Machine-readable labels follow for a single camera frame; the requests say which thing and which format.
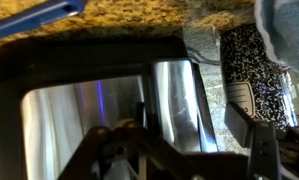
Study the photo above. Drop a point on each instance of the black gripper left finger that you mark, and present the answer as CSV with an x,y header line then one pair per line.
x,y
122,153

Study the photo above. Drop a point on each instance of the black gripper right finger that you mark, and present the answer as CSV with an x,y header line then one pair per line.
x,y
262,153

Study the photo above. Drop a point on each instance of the blue and white dish towel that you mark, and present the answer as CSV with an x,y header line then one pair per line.
x,y
289,33

